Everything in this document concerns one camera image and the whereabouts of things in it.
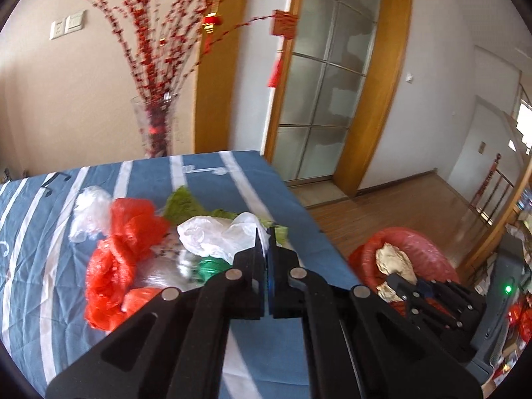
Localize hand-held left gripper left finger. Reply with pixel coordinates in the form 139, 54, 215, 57
45, 227, 267, 399

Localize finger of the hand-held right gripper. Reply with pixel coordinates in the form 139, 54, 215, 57
387, 274, 488, 322
398, 294, 479, 361

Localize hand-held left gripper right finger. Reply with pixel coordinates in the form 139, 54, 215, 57
266, 226, 483, 399

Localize green plastic wrapper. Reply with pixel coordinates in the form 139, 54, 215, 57
197, 258, 233, 286

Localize red bin liner bag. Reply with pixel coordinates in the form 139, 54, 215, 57
347, 226, 461, 321

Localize pale green vegetable leaf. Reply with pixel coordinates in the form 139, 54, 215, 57
249, 215, 290, 247

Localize white plastic bag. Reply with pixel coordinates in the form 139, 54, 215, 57
177, 212, 272, 265

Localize beige paper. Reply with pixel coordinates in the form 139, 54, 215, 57
376, 242, 418, 302

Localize clear plastic sheet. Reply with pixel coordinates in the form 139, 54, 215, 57
135, 235, 208, 297

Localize green plastic bag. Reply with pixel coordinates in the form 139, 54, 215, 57
162, 186, 237, 227

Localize red plastic bag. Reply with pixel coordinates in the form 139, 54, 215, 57
84, 197, 172, 332

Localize clear plastic bag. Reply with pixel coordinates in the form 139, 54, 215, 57
68, 186, 114, 242

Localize blue striped tablecloth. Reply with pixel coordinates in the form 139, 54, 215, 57
0, 150, 362, 399

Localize wooden stair banister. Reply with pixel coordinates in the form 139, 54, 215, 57
469, 153, 516, 226

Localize glass vase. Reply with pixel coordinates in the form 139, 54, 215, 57
130, 92, 180, 159

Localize frosted glass door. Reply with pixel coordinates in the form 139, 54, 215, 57
273, 0, 383, 182

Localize red berry branches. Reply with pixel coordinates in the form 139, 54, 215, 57
85, 0, 276, 134

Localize red hanging knot ornament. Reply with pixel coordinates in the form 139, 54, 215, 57
266, 9, 299, 89

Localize wooden wall trim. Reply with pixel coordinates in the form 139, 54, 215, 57
195, 0, 254, 155

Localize wooden door frame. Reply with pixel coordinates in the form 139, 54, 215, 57
262, 0, 415, 199

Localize white light switch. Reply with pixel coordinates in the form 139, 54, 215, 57
65, 10, 86, 33

